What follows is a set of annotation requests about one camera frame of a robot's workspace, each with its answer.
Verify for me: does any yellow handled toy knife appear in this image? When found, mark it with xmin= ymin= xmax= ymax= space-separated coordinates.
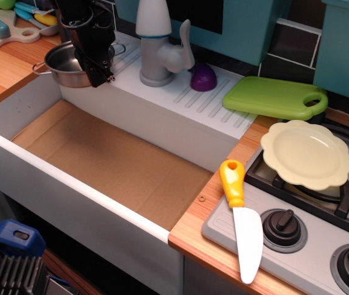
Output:
xmin=219 ymin=160 xmax=264 ymax=285

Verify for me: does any yellow toy corn spoon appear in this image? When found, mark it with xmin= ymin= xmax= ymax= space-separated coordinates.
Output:
xmin=34 ymin=14 xmax=59 ymax=36

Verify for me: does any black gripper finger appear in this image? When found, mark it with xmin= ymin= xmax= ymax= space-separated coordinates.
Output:
xmin=84 ymin=61 xmax=115 ymax=88

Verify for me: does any grey toy faucet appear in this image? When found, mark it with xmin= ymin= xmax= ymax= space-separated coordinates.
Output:
xmin=136 ymin=0 xmax=195 ymax=87

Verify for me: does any black burner grate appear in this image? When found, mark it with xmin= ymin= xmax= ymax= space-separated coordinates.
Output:
xmin=245 ymin=113 xmax=349 ymax=232

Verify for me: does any teal cabinet right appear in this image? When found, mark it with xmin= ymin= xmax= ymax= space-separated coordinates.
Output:
xmin=313 ymin=1 xmax=349 ymax=97

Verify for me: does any green plastic cutting board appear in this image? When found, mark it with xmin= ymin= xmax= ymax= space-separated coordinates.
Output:
xmin=222 ymin=76 xmax=328 ymax=120

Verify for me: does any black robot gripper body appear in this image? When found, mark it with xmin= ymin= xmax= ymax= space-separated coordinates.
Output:
xmin=55 ymin=1 xmax=116 ymax=73

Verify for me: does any purple toy eggplant half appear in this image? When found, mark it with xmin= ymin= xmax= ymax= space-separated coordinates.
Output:
xmin=190 ymin=61 xmax=218 ymax=92

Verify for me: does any cream scalloped plate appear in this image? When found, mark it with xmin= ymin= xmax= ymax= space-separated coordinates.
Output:
xmin=261 ymin=120 xmax=349 ymax=191

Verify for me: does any stainless steel pot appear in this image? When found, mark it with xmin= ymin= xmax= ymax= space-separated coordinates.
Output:
xmin=33 ymin=41 xmax=121 ymax=88

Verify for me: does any brown cardboard sheet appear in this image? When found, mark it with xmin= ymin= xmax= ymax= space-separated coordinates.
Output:
xmin=13 ymin=100 xmax=212 ymax=230

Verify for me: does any green toy vegetable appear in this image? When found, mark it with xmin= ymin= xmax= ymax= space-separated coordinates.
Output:
xmin=0 ymin=0 xmax=16 ymax=10

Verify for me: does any blue toy utensil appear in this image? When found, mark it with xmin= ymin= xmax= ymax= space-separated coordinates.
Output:
xmin=14 ymin=1 xmax=46 ymax=29

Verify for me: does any grey toy stove top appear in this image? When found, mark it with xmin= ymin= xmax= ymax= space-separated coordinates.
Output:
xmin=201 ymin=116 xmax=349 ymax=295

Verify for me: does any black ribbed heat sink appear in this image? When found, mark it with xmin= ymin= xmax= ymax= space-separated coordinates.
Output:
xmin=0 ymin=255 xmax=49 ymax=294

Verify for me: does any blue clamp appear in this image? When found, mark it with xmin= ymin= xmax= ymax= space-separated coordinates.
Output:
xmin=0 ymin=219 xmax=46 ymax=258

